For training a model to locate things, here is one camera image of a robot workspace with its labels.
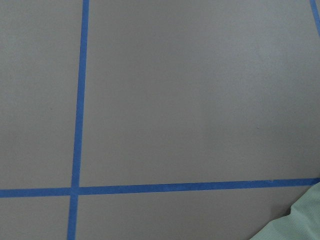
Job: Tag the olive green long-sleeve shirt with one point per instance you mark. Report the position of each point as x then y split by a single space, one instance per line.
303 222

